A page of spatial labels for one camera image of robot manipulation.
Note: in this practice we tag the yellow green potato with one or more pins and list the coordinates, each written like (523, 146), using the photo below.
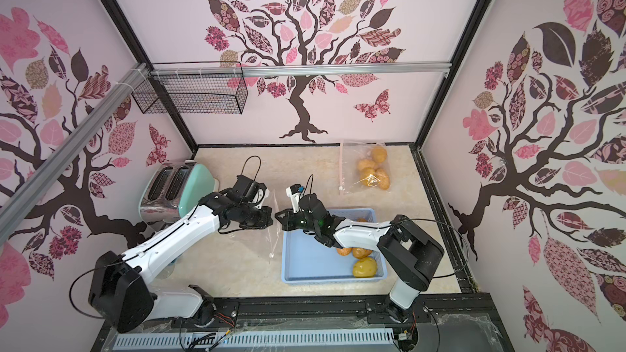
(367, 267)

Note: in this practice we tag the light blue plastic basket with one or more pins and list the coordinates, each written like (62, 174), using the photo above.
(306, 261)

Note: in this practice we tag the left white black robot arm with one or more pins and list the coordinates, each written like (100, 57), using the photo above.
(122, 291)

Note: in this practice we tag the aluminium frame bar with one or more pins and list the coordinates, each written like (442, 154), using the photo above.
(14, 212)
(306, 70)

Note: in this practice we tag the white vent strip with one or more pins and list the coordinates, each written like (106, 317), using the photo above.
(252, 340)

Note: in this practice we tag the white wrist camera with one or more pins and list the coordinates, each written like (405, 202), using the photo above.
(260, 196)
(295, 193)

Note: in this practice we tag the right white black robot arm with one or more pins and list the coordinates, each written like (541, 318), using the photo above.
(412, 252)

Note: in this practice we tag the clear zipper bag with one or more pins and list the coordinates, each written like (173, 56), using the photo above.
(349, 176)
(262, 242)

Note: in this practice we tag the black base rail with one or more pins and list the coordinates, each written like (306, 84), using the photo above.
(440, 322)

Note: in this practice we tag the aluminium frame bar left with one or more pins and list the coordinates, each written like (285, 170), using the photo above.
(14, 212)

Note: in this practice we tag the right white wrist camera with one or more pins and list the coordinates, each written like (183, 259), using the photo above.
(295, 193)

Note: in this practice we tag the orange potato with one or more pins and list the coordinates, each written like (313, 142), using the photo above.
(344, 251)
(368, 177)
(366, 164)
(360, 253)
(379, 154)
(384, 181)

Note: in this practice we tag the aluminium frame bar back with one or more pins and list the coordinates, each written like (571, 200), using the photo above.
(306, 70)

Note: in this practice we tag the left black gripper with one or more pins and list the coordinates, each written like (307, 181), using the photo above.
(264, 222)

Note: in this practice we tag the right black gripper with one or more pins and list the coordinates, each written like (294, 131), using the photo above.
(297, 217)

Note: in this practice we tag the mint green toaster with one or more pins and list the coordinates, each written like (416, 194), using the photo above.
(174, 190)

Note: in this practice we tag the black wire basket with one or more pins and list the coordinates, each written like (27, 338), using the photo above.
(212, 87)

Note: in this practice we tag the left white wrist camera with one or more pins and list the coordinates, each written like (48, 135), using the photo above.
(260, 196)

